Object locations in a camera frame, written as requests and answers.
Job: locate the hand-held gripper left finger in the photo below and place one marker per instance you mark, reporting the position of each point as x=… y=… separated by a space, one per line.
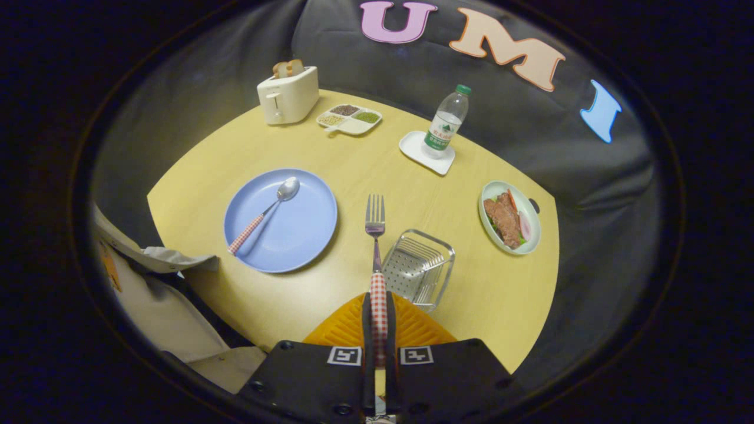
x=312 y=383

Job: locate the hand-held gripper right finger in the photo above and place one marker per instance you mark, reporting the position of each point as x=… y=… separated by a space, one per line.
x=447 y=383

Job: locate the blue plate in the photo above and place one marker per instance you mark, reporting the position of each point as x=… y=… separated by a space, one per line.
x=294 y=235

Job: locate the white plate of meat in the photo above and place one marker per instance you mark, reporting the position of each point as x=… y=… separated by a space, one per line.
x=506 y=221

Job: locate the black table grommet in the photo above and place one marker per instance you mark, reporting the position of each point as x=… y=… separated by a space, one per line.
x=534 y=205

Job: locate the white coaster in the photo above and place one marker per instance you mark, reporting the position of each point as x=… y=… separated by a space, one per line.
x=412 y=147

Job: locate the clear water bottle green cap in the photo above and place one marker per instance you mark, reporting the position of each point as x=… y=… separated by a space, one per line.
x=446 y=126

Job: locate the white divided grain dish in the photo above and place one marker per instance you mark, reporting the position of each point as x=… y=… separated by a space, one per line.
x=353 y=125

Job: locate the white toaster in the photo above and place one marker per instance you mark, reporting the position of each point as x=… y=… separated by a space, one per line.
x=291 y=100

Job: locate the toast slice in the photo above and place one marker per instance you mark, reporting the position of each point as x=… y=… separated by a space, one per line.
x=281 y=70
x=296 y=66

